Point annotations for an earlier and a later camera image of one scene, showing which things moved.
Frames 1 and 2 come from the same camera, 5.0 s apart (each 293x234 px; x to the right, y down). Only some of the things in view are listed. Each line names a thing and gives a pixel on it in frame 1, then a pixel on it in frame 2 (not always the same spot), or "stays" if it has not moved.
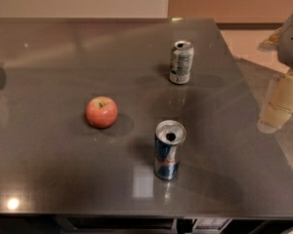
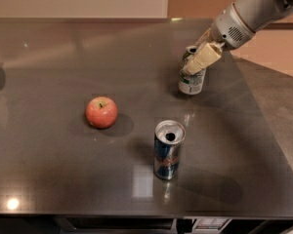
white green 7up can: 182,59 to 190,84
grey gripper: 292,44 to 230,26
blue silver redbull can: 168,137 stays
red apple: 101,112 stays
